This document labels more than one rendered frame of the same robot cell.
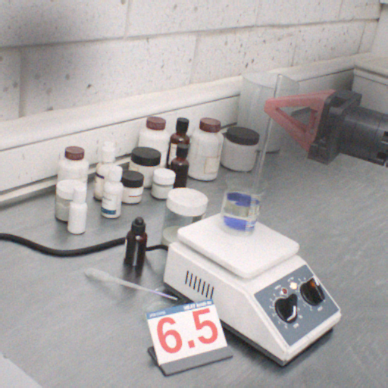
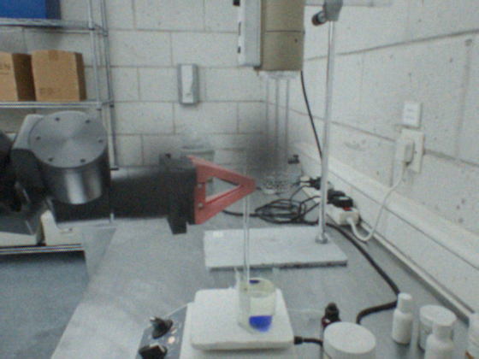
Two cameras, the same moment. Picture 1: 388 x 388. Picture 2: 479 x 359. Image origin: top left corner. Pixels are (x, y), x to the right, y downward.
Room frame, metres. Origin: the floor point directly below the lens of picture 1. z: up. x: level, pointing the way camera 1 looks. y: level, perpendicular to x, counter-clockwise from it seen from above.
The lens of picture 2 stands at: (1.04, -0.37, 1.12)
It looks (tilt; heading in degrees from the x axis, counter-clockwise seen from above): 14 degrees down; 140
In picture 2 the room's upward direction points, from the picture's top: straight up
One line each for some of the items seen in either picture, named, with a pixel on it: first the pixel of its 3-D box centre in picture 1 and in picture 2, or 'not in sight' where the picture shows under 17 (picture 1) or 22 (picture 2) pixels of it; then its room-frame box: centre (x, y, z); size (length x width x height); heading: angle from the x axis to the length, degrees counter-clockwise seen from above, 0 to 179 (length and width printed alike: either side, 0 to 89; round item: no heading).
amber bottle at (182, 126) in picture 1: (179, 143); not in sight; (1.09, 0.04, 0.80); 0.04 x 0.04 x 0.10
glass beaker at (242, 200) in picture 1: (240, 204); (256, 291); (0.71, -0.06, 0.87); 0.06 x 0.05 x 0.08; 131
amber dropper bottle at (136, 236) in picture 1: (136, 239); (331, 325); (0.73, 0.07, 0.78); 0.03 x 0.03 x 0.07
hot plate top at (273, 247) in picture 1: (238, 240); (239, 314); (0.69, -0.07, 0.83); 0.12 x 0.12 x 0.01; 52
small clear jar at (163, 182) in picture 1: (162, 184); not in sight; (0.95, 0.05, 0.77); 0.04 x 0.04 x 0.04
